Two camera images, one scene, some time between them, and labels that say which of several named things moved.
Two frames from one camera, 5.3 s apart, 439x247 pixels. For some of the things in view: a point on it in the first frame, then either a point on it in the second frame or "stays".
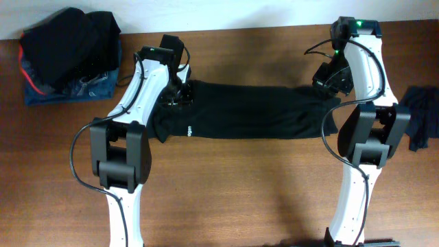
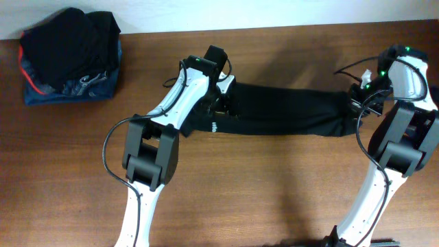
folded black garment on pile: [70, 45] stays
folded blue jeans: [98, 86] stays
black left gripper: [186, 99] → [227, 107]
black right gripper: [320, 79] → [354, 100]
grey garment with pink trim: [29, 72] stays
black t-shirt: [221, 110] stays
